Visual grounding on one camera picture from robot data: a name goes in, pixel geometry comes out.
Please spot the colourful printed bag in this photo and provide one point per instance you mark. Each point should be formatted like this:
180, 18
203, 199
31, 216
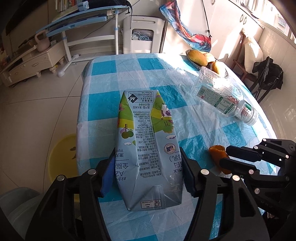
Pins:
182, 25

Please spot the blue study desk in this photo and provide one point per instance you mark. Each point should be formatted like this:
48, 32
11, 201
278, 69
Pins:
76, 20

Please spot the woven fruit basket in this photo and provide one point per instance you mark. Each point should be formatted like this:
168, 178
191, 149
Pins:
194, 64

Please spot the white cabinet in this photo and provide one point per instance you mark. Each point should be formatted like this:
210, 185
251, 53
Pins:
231, 16

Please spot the yellow mango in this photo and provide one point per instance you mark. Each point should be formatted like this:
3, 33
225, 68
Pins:
218, 67
197, 57

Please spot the pale blue milk carton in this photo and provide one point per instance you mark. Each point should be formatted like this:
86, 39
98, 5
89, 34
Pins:
148, 139

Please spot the row of books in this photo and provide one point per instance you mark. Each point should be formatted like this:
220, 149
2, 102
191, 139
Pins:
64, 5

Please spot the pale blue cloth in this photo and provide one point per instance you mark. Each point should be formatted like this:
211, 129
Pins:
16, 208

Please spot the yellow round stool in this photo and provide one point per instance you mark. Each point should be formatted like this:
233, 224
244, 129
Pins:
62, 160

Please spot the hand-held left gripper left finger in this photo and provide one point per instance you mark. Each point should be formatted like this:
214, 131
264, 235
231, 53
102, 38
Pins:
107, 178

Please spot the cream television cabinet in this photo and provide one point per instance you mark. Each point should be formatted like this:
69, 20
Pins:
30, 62

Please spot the orange peel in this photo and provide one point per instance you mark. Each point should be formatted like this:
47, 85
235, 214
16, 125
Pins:
217, 153

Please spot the wooden chair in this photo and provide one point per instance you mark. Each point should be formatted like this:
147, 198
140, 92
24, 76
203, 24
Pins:
238, 67

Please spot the clear plastic bottle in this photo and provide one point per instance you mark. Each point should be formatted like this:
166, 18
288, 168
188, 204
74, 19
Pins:
222, 97

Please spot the pink kettlebell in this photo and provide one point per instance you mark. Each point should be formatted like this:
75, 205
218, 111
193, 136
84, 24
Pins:
42, 42

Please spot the white air purifier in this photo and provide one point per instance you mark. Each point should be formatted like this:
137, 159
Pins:
143, 34

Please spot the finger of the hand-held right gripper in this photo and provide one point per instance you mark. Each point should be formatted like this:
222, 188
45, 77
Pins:
238, 165
242, 151

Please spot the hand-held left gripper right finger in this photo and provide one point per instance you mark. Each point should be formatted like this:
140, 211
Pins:
189, 172

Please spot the white cushion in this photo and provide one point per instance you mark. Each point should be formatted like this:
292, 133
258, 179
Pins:
253, 52

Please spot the black garment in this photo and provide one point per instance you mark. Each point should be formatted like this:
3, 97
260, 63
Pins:
270, 74

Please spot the black television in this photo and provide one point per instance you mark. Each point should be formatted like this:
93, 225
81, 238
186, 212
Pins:
25, 14

